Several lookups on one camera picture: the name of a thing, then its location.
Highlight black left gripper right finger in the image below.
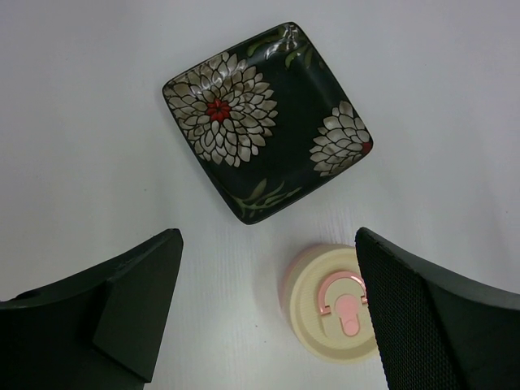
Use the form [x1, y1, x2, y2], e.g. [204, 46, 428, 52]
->
[355, 227, 519, 389]

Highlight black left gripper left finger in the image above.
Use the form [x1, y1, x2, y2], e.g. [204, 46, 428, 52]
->
[1, 228, 183, 389]

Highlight cream round box lid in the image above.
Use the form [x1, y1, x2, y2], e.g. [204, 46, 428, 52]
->
[288, 243, 381, 363]

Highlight black floral square plate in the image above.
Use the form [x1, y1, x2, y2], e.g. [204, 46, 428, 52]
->
[162, 22, 374, 225]

